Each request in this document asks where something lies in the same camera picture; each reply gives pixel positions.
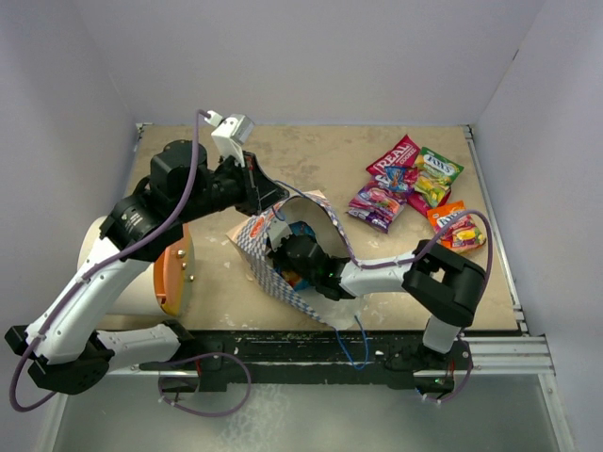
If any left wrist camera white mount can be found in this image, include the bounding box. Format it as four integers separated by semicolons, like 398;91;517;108
205;110;254;168

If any green yellow candy packet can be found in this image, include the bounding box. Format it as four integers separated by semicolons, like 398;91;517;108
412;147;464;208

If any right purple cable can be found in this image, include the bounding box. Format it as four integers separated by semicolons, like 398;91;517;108
346;209;495;404

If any orange snack packet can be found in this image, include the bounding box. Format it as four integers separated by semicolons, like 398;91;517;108
427;201;486;253

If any blue checkered paper bag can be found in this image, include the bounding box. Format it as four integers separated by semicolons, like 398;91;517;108
224;181;371;371

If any pink cookie snack packet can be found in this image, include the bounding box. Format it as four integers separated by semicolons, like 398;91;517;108
366;135;432;217

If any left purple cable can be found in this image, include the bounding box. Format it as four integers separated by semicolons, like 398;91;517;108
8;108;213;413

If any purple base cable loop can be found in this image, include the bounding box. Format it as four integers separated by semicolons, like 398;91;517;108
157;348;254;418

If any blue snack packet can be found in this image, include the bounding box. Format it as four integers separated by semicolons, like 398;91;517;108
273;221;316;291

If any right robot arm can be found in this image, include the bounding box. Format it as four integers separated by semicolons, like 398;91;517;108
269;234;489;368

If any blue chocolate candy packet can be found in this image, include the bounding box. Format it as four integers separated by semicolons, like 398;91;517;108
376;166;412;193

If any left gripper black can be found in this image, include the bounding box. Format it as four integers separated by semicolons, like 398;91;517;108
177;150;289;224

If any aluminium table frame rail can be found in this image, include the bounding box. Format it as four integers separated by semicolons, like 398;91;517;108
463;125;555;377

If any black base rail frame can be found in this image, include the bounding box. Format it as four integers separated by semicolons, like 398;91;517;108
140;331;473;395

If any purple pink candy packet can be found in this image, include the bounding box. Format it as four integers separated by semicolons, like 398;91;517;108
347;180;407;234

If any white cylinder orange lid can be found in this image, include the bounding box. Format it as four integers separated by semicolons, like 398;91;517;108
97;225;195;317

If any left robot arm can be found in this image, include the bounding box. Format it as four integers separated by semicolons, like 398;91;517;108
5;140;288;395

